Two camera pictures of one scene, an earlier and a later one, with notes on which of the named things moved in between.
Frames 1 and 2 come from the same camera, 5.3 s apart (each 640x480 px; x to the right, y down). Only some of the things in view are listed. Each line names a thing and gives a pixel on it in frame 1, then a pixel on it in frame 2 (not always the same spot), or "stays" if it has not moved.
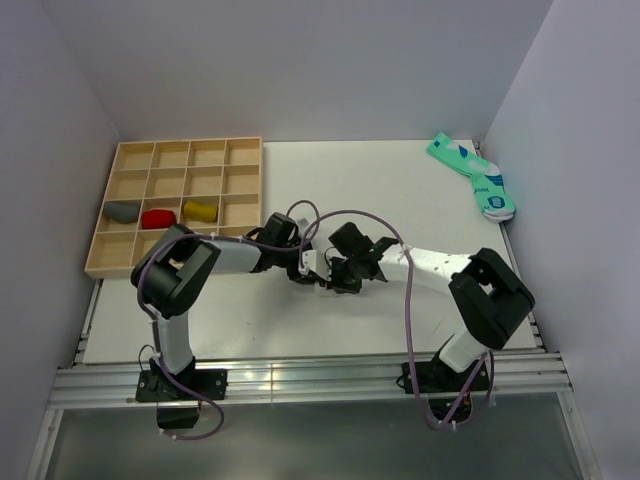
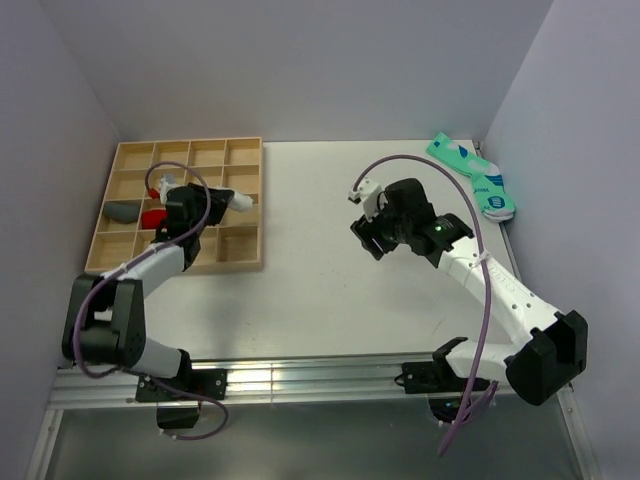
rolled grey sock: [122, 212] stays
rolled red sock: [158, 219] stays
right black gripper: [354, 289] to [366, 230]
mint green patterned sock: [486, 178] stays
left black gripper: [297, 277] to [219, 200]
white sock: [317, 286] to [240, 202]
